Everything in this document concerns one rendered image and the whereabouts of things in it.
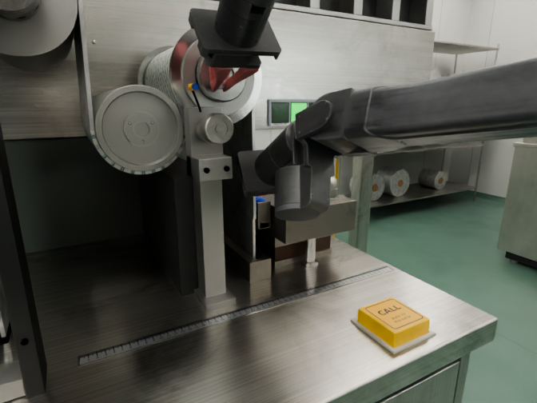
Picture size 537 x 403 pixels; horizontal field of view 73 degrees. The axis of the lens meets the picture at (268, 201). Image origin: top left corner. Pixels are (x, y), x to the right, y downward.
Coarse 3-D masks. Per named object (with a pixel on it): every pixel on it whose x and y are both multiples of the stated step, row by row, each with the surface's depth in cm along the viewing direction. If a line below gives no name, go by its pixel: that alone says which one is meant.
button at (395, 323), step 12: (384, 300) 54; (396, 300) 54; (360, 312) 52; (372, 312) 51; (384, 312) 51; (396, 312) 51; (408, 312) 51; (372, 324) 50; (384, 324) 48; (396, 324) 48; (408, 324) 48; (420, 324) 49; (384, 336) 48; (396, 336) 47; (408, 336) 48
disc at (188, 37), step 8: (192, 32) 51; (184, 40) 51; (192, 40) 51; (176, 48) 51; (184, 48) 51; (176, 56) 51; (184, 56) 51; (176, 64) 51; (176, 72) 51; (176, 80) 52; (256, 80) 57; (176, 88) 52; (184, 88) 52; (256, 88) 58; (176, 96) 52; (184, 96) 53; (256, 96) 58; (184, 104) 53; (192, 104) 53; (248, 104) 58; (240, 112) 57; (248, 112) 58; (232, 120) 57
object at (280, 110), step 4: (272, 104) 96; (276, 104) 96; (280, 104) 97; (284, 104) 97; (272, 108) 96; (276, 108) 96; (280, 108) 97; (284, 108) 98; (272, 112) 96; (276, 112) 97; (280, 112) 97; (284, 112) 98; (272, 116) 96; (276, 116) 97; (280, 116) 98; (284, 116) 98; (272, 120) 97; (276, 120) 97; (280, 120) 98; (284, 120) 98
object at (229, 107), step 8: (192, 48) 51; (192, 56) 51; (200, 56) 52; (184, 64) 51; (192, 64) 52; (184, 72) 51; (192, 72) 52; (184, 80) 51; (192, 80) 52; (248, 80) 56; (248, 88) 56; (192, 96) 53; (200, 96) 53; (240, 96) 56; (248, 96) 57; (200, 104) 53; (208, 104) 54; (216, 104) 55; (224, 104) 55; (232, 104) 56; (240, 104) 56; (224, 112) 55; (232, 112) 56
